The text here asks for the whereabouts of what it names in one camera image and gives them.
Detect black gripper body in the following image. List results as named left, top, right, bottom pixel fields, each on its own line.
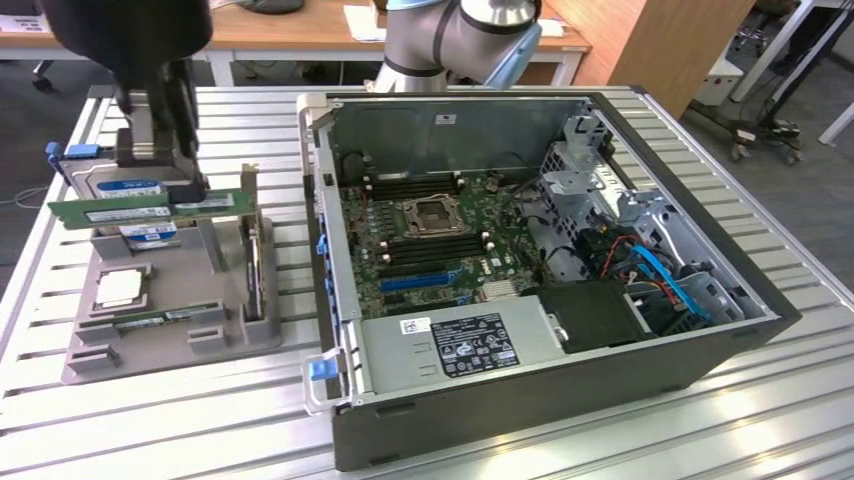
left=110, top=53, right=206, bottom=170

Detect green RAM stick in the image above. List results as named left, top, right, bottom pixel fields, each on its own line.
left=47, top=191, right=237, bottom=230
left=111, top=308, right=222, bottom=329

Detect RAM slot black latches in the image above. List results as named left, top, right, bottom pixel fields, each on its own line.
left=369, top=189, right=467, bottom=201
left=366, top=179, right=466, bottom=190

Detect hard disk blue white label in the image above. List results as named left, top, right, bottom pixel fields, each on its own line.
left=58, top=155, right=183, bottom=251

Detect blue plastic disk caddy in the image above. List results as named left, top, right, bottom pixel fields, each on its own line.
left=44, top=141, right=119, bottom=176

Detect black chair caster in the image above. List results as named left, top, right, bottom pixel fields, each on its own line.
left=31, top=59, right=56, bottom=92

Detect grey plastic parts rack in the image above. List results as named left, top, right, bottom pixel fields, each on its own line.
left=60, top=214, right=286, bottom=386

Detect silver CPU chip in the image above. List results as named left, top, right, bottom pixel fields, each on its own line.
left=92, top=269, right=147, bottom=307

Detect dark grey rounded device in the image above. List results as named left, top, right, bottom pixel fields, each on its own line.
left=238, top=0, right=307, bottom=15

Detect white labelled cardboard box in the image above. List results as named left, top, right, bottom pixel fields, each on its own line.
left=0, top=12, right=50, bottom=34

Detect green motherboard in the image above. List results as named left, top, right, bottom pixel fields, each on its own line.
left=338, top=169, right=559, bottom=321

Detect metal CPU socket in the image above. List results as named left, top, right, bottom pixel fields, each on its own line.
left=395, top=192, right=473, bottom=239

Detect black expansion slot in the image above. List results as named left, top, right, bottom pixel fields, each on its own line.
left=378, top=261, right=455, bottom=280

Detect blue expansion slot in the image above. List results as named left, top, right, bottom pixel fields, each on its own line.
left=379, top=272, right=457, bottom=295

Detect grey power supply unit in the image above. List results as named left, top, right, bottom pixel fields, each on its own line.
left=358, top=293, right=570, bottom=395

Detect small silver chipset heatsink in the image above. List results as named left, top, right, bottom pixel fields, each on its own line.
left=481, top=280, right=521, bottom=302

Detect silver metal disk bay cage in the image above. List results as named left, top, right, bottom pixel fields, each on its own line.
left=533, top=113, right=766, bottom=331

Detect black open PC case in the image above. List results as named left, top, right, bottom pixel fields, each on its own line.
left=297, top=89, right=804, bottom=474

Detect wooden cabinet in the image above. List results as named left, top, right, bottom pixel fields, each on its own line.
left=571, top=0, right=760, bottom=120

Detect black wheeled stand base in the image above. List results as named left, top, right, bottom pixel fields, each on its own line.
left=730, top=117, right=806, bottom=166

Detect white desk leg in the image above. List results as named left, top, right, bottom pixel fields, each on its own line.
left=818, top=103, right=854, bottom=147

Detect graphics card metal bracket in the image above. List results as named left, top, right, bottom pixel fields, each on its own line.
left=238, top=162, right=269, bottom=321

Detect wooden desk white frame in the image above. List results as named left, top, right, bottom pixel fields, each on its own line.
left=211, top=0, right=594, bottom=87
left=0, top=0, right=215, bottom=64

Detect blue flat wire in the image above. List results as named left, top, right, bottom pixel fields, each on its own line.
left=629, top=241, right=710, bottom=321

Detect white pedestal red knob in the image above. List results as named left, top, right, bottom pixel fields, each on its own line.
left=697, top=64, right=746, bottom=107

